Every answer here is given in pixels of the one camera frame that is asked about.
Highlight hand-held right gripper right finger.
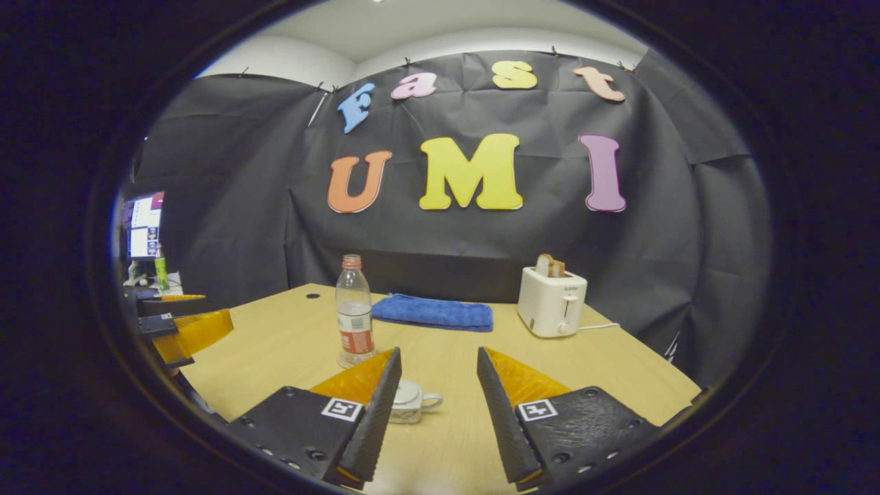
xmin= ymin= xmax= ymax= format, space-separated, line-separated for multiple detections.
xmin=476 ymin=346 xmax=662 ymax=492

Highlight black backdrop cloth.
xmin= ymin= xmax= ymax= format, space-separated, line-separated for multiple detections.
xmin=131 ymin=47 xmax=771 ymax=386

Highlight white ceramic teacup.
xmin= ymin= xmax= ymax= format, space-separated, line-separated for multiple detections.
xmin=388 ymin=379 xmax=444 ymax=424

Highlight clear plastic water bottle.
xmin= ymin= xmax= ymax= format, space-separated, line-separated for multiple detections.
xmin=335 ymin=254 xmax=377 ymax=369

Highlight white toaster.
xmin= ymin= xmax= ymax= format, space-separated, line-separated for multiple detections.
xmin=517 ymin=267 xmax=589 ymax=338

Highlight computer monitor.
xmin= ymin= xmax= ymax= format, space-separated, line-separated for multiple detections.
xmin=122 ymin=192 xmax=166 ymax=261

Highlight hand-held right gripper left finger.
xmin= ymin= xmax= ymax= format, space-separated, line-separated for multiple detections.
xmin=227 ymin=346 xmax=403 ymax=490

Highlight blue towel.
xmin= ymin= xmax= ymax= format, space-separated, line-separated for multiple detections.
xmin=371 ymin=294 xmax=494 ymax=333

